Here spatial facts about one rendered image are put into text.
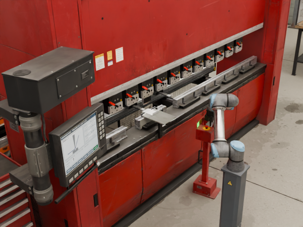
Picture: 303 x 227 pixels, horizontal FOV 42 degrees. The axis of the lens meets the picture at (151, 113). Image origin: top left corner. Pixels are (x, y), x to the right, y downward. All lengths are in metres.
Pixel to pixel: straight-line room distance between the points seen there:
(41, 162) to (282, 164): 3.22
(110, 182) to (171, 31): 1.44
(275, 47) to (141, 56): 2.30
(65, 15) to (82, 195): 1.35
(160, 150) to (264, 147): 1.78
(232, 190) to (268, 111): 2.35
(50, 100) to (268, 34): 3.61
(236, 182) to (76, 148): 1.48
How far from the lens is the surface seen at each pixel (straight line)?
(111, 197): 3.55
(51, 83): 2.15
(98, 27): 3.02
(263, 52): 5.36
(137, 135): 3.60
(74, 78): 2.29
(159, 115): 3.66
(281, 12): 5.16
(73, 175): 2.45
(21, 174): 2.69
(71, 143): 2.35
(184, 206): 4.16
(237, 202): 3.51
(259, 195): 4.40
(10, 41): 2.95
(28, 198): 3.28
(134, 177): 3.68
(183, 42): 3.86
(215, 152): 3.23
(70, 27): 2.58
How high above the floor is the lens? 2.70
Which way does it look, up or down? 27 degrees down
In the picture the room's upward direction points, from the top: 1 degrees counter-clockwise
